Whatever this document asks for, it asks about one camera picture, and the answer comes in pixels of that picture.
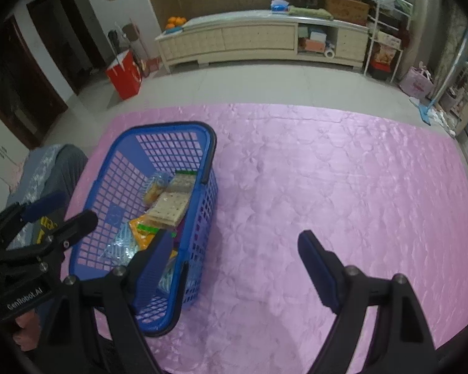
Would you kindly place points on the white wardrobe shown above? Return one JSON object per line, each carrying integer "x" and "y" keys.
{"x": 0, "y": 148}

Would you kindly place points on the person's left hand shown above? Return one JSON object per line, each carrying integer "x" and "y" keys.
{"x": 27, "y": 331}

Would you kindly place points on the clear blue label snack packet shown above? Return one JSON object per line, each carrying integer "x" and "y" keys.
{"x": 167, "y": 274}

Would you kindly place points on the red paper bag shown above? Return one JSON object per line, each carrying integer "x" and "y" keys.
{"x": 124, "y": 76}

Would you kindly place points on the clear cracker packet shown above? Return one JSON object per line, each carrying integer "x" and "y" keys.
{"x": 167, "y": 208}

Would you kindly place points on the blue fruit plate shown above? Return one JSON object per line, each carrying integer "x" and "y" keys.
{"x": 173, "y": 30}

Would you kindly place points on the light blue snack packet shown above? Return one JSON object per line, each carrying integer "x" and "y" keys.
{"x": 119, "y": 247}

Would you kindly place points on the green folded cloth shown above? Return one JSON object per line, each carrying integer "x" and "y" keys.
{"x": 310, "y": 12}

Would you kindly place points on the dark wooden door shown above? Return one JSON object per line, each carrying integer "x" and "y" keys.
{"x": 66, "y": 39}
{"x": 19, "y": 85}

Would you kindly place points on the grey lace cushion cover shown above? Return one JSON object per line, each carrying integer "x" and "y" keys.
{"x": 58, "y": 171}

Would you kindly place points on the orange snack packet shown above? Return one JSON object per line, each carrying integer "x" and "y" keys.
{"x": 142, "y": 235}

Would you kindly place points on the blue tissue box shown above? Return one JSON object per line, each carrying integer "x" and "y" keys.
{"x": 280, "y": 6}

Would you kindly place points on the blue plastic basket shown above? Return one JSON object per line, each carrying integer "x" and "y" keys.
{"x": 113, "y": 187}

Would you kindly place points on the green label cracker packet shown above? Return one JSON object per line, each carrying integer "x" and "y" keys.
{"x": 181, "y": 182}

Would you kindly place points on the beige low cabinet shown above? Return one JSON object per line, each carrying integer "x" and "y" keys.
{"x": 249, "y": 39}

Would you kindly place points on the white paper roll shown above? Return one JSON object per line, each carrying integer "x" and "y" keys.
{"x": 329, "y": 52}

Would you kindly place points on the orange box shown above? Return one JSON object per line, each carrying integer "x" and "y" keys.
{"x": 312, "y": 45}

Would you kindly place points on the pile of oranges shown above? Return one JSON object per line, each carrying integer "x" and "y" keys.
{"x": 176, "y": 21}

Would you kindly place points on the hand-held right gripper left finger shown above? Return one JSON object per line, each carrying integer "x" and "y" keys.
{"x": 154, "y": 276}

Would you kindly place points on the clear orange biscuit packet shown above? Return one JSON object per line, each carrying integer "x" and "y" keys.
{"x": 155, "y": 191}

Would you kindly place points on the brown cardboard box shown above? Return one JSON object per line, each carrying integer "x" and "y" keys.
{"x": 347, "y": 9}

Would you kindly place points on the blue mop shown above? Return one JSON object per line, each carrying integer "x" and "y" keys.
{"x": 427, "y": 113}

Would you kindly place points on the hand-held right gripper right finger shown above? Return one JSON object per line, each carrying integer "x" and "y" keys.
{"x": 318, "y": 272}

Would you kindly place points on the pink bag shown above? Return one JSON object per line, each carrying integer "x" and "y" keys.
{"x": 415, "y": 83}

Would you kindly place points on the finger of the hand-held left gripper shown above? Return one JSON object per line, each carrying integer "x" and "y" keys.
{"x": 76, "y": 226}
{"x": 43, "y": 206}

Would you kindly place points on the pink quilted cover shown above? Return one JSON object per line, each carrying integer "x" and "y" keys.
{"x": 316, "y": 171}

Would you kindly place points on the white metal rack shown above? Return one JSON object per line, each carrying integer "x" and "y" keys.
{"x": 388, "y": 39}

